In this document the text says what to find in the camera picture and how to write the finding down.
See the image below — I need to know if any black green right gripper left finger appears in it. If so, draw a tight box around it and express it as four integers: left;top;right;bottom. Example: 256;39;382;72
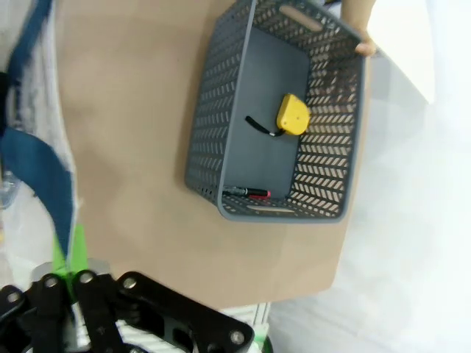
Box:
0;233;80;353

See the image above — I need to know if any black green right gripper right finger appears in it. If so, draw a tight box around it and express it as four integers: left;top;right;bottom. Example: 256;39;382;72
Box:
72;224;255;353

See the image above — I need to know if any white plastic shopping bag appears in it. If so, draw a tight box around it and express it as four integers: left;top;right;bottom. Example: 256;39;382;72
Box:
0;0;85;265

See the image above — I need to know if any grey plastic mesh basket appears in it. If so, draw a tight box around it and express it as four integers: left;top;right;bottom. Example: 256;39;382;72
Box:
183;0;369;224

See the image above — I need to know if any person's left hand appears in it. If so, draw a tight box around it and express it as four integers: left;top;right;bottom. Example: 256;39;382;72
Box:
339;0;378;58

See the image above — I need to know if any red and black pen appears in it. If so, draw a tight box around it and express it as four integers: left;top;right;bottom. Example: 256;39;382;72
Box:
222;185;273;202

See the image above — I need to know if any yellow tape measure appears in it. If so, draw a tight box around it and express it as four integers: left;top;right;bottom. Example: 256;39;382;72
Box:
244;93;311;140

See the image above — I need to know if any white side table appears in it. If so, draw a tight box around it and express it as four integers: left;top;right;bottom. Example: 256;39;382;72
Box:
367;0;471;107

